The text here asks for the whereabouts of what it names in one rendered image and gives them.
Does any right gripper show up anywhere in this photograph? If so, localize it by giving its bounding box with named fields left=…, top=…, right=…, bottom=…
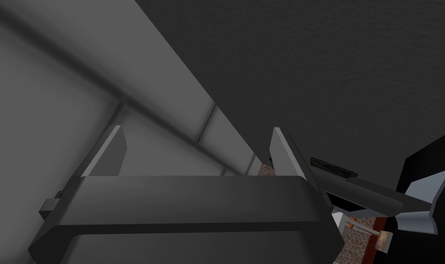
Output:
left=309, top=157, right=445, bottom=235

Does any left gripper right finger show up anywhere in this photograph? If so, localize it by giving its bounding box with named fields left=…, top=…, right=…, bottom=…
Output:
left=269, top=126, right=316, bottom=179

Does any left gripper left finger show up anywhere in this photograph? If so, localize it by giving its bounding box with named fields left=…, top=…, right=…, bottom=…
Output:
left=74, top=125, right=128, bottom=178

